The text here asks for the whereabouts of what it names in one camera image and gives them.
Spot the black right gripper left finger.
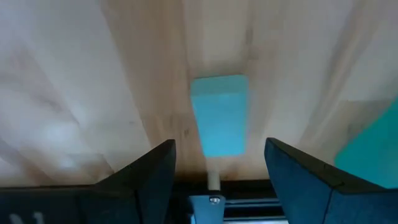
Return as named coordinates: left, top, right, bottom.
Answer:
left=0, top=139, right=177, bottom=224

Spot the teal plastic bin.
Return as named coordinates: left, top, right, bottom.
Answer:
left=334, top=98, right=398, bottom=190

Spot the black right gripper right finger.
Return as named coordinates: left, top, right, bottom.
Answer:
left=264, top=137, right=398, bottom=224

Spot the blue rectangular block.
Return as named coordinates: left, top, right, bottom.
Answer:
left=190, top=73, right=249, bottom=158

